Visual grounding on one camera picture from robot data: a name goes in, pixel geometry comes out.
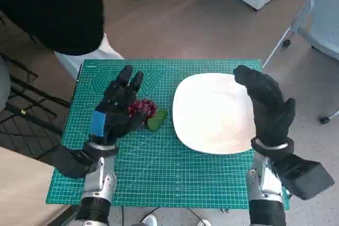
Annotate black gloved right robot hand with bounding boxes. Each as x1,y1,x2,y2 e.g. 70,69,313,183
233,65,296,148

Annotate person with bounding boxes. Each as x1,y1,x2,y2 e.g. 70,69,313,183
0,0,125,82

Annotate black floor cable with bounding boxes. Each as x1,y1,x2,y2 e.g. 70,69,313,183
185,207,202,226
120,206,162,226

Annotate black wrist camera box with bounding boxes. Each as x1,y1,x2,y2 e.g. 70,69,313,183
46,146,96,179
272,154,335,201

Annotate white square plate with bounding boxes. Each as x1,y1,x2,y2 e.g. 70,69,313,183
172,73,257,155

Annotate light wooden table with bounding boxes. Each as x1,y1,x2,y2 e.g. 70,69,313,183
0,146,55,226

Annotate pale blue wheeled chair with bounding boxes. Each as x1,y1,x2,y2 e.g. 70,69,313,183
262,0,339,125

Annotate green cutting mat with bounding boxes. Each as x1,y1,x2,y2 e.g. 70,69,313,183
46,59,291,207

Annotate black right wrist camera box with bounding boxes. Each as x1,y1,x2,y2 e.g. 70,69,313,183
272,154,335,201

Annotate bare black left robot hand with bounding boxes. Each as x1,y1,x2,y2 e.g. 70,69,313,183
90,64,146,147

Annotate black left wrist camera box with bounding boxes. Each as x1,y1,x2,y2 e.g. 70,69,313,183
46,146,96,179

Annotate red toy grapes with leaf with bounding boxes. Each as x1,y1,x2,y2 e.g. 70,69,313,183
128,98,168,132

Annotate black wire rack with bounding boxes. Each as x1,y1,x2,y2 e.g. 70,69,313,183
0,11,71,158

